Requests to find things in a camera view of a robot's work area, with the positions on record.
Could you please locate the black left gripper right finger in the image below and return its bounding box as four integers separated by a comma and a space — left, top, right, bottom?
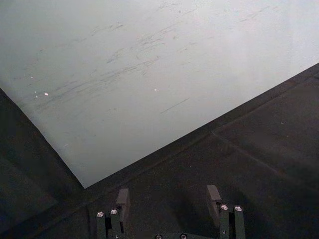
206, 185, 245, 239

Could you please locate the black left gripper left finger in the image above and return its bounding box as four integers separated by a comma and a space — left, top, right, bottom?
96, 188, 130, 239

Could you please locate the black table cloth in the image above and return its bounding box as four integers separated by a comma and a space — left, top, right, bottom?
0, 62, 319, 239

